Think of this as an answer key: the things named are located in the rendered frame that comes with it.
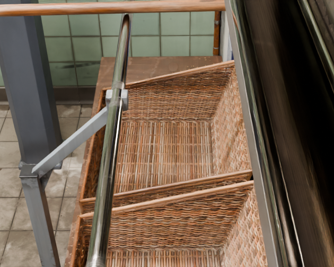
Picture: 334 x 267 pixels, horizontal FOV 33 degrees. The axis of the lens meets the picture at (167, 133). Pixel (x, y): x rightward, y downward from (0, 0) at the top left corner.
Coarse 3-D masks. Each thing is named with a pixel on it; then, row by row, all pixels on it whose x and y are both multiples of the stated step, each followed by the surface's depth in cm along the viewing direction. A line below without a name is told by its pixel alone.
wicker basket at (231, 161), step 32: (224, 64) 190; (128, 96) 199; (192, 96) 199; (224, 96) 196; (128, 128) 204; (192, 128) 203; (224, 128) 184; (96, 160) 185; (128, 160) 190; (160, 160) 190; (192, 160) 190; (224, 160) 176; (128, 192) 153; (160, 192) 153
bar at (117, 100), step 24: (120, 24) 143; (120, 48) 133; (120, 72) 125; (120, 96) 118; (96, 120) 123; (120, 120) 113; (72, 144) 127; (24, 168) 134; (48, 168) 132; (24, 192) 135; (96, 192) 97; (48, 216) 144; (96, 216) 92; (48, 240) 146; (96, 240) 88; (48, 264) 152; (96, 264) 84
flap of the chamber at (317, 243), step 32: (224, 0) 102; (256, 0) 99; (288, 0) 102; (256, 32) 90; (288, 32) 92; (288, 64) 84; (320, 64) 85; (288, 96) 77; (320, 96) 78; (288, 128) 71; (320, 128) 72; (256, 160) 66; (288, 160) 66; (320, 160) 67; (256, 192) 64; (288, 192) 62; (320, 192) 63; (320, 224) 59; (320, 256) 56
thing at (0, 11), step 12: (180, 0) 144; (192, 0) 144; (204, 0) 144; (216, 0) 144; (0, 12) 144; (12, 12) 144; (24, 12) 144; (36, 12) 144; (48, 12) 144; (60, 12) 144; (72, 12) 144; (84, 12) 144; (96, 12) 144; (108, 12) 145; (120, 12) 145; (132, 12) 145; (144, 12) 145; (156, 12) 145
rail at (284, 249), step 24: (240, 0) 93; (240, 24) 87; (240, 48) 83; (264, 96) 72; (264, 120) 68; (264, 144) 65; (264, 168) 62; (288, 216) 56; (288, 240) 54; (288, 264) 52
